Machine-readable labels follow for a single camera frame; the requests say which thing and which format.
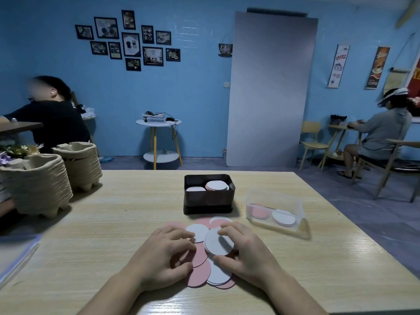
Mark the person's right hand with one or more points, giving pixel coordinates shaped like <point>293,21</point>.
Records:
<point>252,259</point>

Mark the person's left hand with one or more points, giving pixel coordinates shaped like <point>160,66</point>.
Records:
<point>154,255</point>

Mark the person's left thumb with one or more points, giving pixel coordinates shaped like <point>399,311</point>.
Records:
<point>183,268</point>

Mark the person's right thumb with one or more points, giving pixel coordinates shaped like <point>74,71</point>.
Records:
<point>224,261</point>

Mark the white round paper coaster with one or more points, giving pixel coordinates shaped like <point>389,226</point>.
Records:
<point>218,242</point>

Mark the person's left forearm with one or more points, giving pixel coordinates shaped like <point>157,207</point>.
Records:
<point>111,295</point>

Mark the person's right forearm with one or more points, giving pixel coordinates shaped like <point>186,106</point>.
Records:
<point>295,296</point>

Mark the pile of pink white discs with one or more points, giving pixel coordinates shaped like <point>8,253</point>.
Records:
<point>200,272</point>

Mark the pink disc stack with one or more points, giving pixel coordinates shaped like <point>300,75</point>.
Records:
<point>260,211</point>

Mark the black metal tin box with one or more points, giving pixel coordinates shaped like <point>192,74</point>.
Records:
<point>208,201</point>

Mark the white disc stack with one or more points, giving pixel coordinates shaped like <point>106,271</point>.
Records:
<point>284,218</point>

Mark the disc stack in tin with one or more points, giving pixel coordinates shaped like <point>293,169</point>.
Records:
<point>216,186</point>

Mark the clear plastic container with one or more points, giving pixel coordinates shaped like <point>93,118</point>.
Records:
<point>282,201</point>

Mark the blue slipper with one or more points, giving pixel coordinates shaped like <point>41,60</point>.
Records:
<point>106,159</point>

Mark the short stack pulp cup carriers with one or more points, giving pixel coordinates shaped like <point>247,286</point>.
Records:
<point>83,167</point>

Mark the yellow chair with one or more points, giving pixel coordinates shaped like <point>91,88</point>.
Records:
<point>311,145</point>

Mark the white round side table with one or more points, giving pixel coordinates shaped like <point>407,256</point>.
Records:
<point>157,123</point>

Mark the white device box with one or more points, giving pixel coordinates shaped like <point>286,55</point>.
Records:
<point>154,117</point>

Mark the tall stack pulp cup carriers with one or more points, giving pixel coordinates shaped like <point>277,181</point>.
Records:
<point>39,186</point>

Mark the blue folder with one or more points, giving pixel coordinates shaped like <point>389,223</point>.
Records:
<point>16,255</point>

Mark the grey board panel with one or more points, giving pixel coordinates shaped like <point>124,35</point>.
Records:
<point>269,95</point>

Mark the light wooden cafe table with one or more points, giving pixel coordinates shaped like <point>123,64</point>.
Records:
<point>338,127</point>

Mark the black bag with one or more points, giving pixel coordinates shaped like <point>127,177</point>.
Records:
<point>338,120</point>

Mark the dried flower bouquet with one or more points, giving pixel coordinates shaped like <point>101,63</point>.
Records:
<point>18,150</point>

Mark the wooden chair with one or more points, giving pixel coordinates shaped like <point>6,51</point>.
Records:
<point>398,150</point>

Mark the black hanging sign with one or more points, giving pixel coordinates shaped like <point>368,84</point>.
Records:
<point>225,49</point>

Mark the dark wooden table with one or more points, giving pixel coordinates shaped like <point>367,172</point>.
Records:
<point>19,126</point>

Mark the group of black picture frames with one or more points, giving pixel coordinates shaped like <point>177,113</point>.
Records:
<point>131,44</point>

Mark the white visor hat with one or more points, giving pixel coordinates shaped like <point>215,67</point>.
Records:
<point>393,93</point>

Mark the white wall banner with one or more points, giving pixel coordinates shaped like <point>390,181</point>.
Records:
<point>338,67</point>

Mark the brown wall banner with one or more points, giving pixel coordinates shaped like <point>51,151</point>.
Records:
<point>377,68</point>

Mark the beige wall scroll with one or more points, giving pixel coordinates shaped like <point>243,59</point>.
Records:
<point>395,81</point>

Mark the red wall poster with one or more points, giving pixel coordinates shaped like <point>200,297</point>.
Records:
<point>416,85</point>

